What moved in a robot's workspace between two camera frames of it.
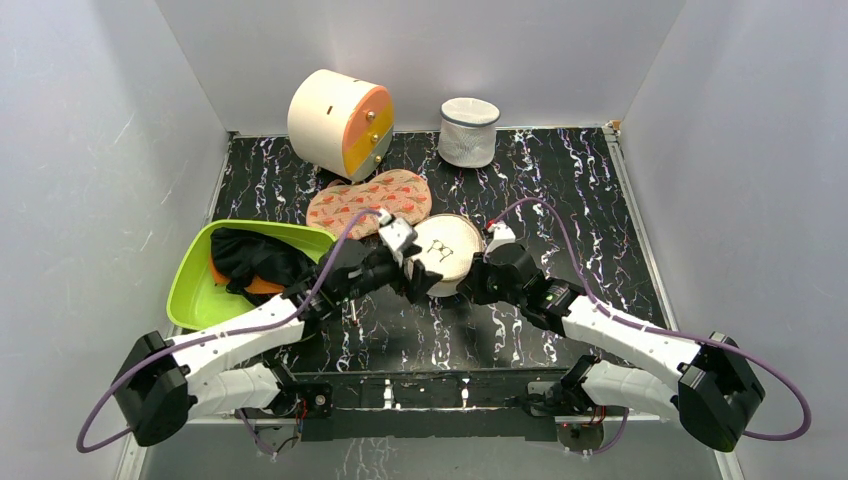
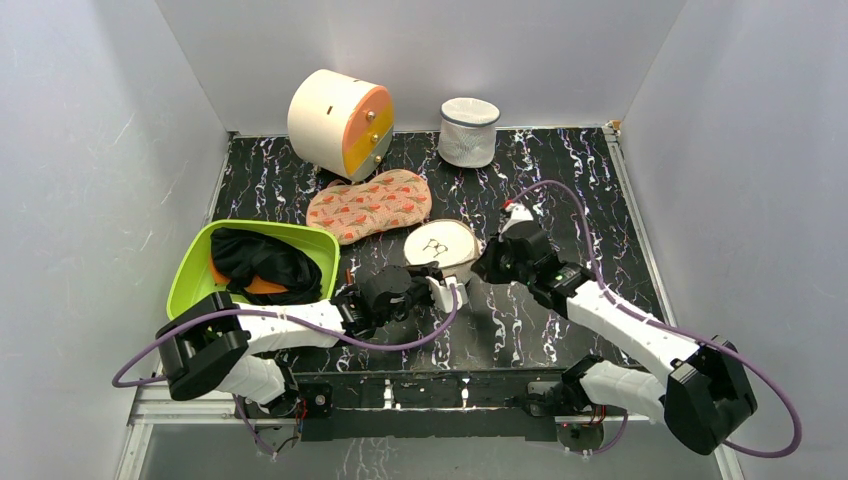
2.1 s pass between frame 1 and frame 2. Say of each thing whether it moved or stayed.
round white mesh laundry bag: stayed
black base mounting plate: stayed
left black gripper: moved
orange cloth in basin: stayed
